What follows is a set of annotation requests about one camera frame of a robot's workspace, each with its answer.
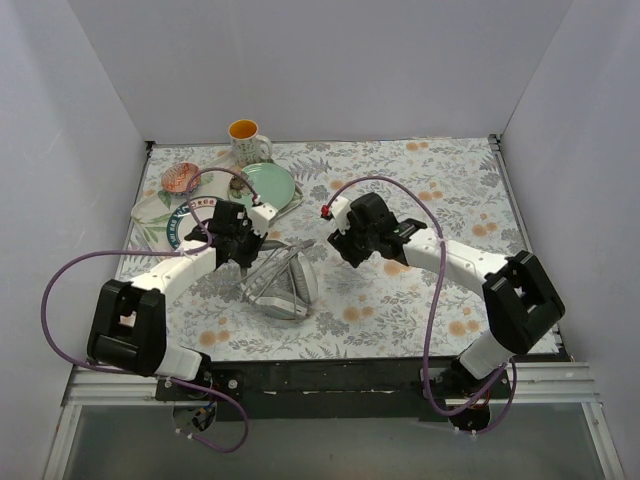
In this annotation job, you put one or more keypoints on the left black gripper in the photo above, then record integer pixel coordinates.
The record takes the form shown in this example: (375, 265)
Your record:
(245, 252)

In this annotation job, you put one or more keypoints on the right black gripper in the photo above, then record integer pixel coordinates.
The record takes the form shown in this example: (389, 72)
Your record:
(347, 245)

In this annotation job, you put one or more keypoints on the grey white headphones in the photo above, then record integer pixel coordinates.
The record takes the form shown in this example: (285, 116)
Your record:
(284, 285)

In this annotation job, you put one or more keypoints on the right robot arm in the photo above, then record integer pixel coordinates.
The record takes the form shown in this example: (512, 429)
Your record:
(521, 303)

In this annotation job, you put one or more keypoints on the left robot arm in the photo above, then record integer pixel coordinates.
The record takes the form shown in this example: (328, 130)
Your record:
(129, 329)

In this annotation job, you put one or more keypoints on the white blue-rimmed plate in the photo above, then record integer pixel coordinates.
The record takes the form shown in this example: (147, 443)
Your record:
(181, 221)

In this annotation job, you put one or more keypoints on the green floral plate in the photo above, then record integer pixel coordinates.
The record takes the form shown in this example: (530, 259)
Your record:
(273, 183)

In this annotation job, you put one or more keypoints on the leaf print tray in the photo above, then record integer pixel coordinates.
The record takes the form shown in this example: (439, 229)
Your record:
(152, 211)

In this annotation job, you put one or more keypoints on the white floral mug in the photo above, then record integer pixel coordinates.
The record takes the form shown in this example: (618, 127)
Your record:
(248, 145)

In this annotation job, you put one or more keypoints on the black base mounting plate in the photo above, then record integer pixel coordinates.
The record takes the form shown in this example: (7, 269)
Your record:
(325, 389)

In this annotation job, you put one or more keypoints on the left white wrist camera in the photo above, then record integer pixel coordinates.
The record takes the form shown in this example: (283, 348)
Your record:
(261, 217)

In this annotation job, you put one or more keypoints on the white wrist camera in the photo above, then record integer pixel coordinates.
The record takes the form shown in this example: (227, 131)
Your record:
(261, 217)
(337, 212)

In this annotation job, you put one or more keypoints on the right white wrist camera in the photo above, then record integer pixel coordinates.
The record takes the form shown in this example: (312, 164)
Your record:
(337, 212)

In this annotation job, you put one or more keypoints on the aluminium frame rail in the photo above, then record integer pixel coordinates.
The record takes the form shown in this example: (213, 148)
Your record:
(538, 383)

